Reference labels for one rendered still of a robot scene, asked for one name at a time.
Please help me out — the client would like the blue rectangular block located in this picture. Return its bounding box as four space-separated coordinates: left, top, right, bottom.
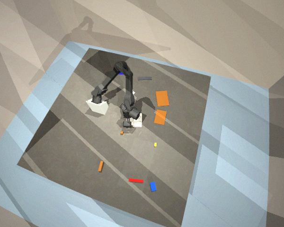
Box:
150 182 156 191

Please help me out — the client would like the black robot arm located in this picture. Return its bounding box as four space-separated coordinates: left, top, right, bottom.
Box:
91 61 140 120

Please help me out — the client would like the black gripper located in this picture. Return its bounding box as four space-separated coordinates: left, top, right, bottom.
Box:
123 114 132 127

